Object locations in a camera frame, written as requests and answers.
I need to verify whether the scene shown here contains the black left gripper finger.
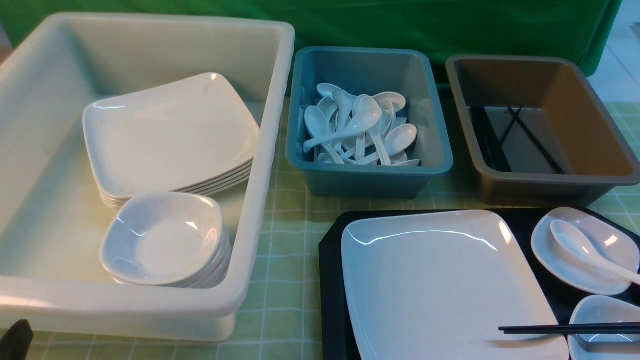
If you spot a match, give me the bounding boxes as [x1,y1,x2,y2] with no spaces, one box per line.
[0,319,34,360]

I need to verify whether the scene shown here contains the large white square rice plate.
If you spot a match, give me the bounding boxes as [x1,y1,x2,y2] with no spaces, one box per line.
[342,209,570,360]

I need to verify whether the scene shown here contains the small white bowl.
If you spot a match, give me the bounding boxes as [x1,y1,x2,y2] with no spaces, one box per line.
[567,295,640,360]

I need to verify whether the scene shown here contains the black chopstick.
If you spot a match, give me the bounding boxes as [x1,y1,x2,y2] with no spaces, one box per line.
[498,326,640,335]
[498,322,640,330]

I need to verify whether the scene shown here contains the top stacked white square plate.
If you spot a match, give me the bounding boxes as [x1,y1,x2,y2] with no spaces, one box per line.
[82,72,260,208]

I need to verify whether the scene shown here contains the large white plastic tub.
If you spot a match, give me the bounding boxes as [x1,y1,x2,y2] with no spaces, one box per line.
[1,12,296,342]

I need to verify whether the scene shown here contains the lower stacked white bowls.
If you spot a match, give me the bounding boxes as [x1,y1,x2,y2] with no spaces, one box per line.
[100,221,231,289]

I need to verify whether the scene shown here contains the lower stacked white plates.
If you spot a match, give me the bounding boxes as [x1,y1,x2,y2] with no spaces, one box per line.
[95,159,254,209]

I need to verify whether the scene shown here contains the white spoon left in bin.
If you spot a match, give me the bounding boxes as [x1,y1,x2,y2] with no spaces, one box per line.
[304,105,345,164]

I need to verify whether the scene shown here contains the white spoon in bin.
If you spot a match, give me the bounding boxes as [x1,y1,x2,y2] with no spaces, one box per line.
[354,123,418,166]
[302,108,383,153]
[304,105,345,164]

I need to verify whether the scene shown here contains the blue plastic spoon bin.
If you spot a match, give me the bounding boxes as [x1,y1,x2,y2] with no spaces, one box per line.
[285,47,454,199]

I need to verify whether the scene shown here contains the top white spoon in bin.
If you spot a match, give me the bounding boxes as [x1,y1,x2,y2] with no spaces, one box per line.
[302,108,383,153]

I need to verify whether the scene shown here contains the white spoon right in bin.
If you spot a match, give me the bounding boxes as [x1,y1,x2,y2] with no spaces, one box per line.
[354,123,418,166]

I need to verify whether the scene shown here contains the black plastic serving tray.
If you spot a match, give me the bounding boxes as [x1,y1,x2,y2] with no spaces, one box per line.
[318,207,640,360]

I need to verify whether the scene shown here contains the brown plastic chopstick bin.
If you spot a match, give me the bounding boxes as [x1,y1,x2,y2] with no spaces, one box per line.
[445,55,639,207]

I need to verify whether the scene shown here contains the green backdrop cloth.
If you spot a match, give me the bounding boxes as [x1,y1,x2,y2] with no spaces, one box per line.
[1,0,622,84]

